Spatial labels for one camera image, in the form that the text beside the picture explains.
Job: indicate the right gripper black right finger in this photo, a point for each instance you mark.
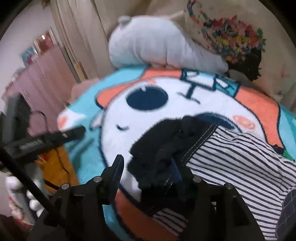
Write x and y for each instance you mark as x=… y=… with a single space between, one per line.
x=214 y=212

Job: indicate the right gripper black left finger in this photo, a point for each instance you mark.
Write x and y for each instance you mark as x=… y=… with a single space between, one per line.
x=77 y=211

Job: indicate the navy striped kids pants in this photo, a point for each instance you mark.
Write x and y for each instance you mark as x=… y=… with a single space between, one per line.
x=263 y=174

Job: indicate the white-gloved left hand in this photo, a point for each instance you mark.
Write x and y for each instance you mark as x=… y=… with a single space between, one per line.
x=31 y=209

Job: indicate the pink wardrobe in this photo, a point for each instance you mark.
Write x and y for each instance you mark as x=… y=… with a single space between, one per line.
x=45 y=85

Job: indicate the turquoise cartoon character blanket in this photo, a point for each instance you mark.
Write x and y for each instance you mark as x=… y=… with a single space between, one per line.
x=120 y=108

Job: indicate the beige curtain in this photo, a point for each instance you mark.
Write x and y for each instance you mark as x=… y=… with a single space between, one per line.
x=84 y=28

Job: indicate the beige floral print cushion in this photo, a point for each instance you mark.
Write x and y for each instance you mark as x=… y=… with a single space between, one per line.
x=249 y=38

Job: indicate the grey plush pillow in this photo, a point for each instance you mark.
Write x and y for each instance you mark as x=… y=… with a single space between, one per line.
x=160 y=42

